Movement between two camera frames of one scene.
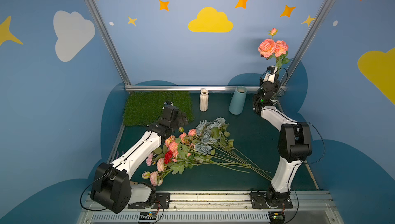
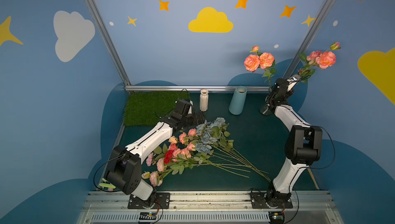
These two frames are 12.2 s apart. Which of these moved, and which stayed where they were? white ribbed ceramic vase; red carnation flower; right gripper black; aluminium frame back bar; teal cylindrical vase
Moved: right gripper black
Stayed: white ribbed ceramic vase; red carnation flower; teal cylindrical vase; aluminium frame back bar
